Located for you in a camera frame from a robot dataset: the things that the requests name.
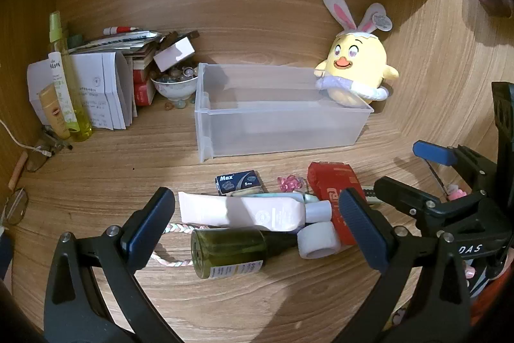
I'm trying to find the thin frame eyeglasses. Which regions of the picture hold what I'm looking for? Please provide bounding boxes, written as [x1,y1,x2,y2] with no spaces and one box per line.
[0,188,29,225]
[26,128,73,172]

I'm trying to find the white charging cable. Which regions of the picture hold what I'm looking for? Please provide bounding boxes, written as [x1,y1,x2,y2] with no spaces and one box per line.
[0,120,53,158]

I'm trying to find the light teal tube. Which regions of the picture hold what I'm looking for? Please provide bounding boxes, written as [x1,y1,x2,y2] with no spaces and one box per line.
[231,192,320,205]

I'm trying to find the loose glass beads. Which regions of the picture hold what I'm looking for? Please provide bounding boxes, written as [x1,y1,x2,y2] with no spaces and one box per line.
[163,97,197,111]

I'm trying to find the stack of printed papers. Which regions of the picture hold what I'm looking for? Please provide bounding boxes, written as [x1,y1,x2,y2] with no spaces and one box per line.
[68,30,163,56]

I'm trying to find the red cardboard box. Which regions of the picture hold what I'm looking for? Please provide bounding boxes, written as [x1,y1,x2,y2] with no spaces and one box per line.
[134,83,156,106]
[132,68,155,84]

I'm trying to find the beige sunscreen tube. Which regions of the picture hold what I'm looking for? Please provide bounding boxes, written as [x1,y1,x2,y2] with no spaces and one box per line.
[39,83,75,140]

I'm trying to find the white folded paper leaflet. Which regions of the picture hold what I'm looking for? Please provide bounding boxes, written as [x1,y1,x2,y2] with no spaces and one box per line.
[27,51,133,131]

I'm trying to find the yellow chick plush toy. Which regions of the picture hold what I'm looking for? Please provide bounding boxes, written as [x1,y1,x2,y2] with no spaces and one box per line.
[313,0,400,105]

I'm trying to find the clear plastic storage bin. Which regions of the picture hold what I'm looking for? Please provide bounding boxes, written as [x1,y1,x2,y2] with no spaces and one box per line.
[194,63,375,164]

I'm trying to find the small white cardboard box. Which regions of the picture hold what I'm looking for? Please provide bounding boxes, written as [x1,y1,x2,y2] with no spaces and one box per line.
[153,36,196,72]

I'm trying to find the red foil packet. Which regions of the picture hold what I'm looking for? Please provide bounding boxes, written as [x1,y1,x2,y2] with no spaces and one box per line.
[307,161,368,246]

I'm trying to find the white bowl of glass beads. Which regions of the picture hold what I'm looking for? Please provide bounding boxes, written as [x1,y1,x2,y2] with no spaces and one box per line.
[150,66,199,103]

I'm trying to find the white tape roll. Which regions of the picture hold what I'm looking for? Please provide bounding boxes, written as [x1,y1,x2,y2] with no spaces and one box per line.
[297,221,341,260]

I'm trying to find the person's right forearm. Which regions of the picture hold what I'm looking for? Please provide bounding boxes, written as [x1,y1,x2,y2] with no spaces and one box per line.
[470,275,514,328]

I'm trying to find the small blue box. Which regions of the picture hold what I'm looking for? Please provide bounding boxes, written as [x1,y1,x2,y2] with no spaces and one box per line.
[215,169,263,196]

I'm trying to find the dark green glass bottle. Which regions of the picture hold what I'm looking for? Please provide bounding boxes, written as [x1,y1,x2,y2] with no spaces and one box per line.
[190,228,300,280]

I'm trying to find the pale wooden stick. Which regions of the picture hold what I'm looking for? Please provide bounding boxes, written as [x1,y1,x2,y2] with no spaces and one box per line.
[9,151,29,191]

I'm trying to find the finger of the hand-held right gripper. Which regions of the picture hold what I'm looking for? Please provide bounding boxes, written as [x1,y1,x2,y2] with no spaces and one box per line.
[413,140,501,203]
[373,176,442,217]

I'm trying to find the pastel braided cord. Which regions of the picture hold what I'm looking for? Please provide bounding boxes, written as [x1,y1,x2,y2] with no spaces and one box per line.
[150,222,205,269]

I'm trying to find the pink plastic hair clip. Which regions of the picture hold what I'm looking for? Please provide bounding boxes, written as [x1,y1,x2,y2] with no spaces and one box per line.
[277,175,308,193]

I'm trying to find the pale pink cream tube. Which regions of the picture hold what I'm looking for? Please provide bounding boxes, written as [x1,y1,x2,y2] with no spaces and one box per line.
[178,191,332,233]

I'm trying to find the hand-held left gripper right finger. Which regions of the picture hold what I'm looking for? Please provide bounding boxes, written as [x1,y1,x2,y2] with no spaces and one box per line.
[333,187,472,343]

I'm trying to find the yellow-green spray bottle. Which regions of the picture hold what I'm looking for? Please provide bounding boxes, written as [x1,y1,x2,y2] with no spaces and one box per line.
[48,11,93,143]

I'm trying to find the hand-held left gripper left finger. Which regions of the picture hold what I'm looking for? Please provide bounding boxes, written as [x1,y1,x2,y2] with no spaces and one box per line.
[44,187,185,343]

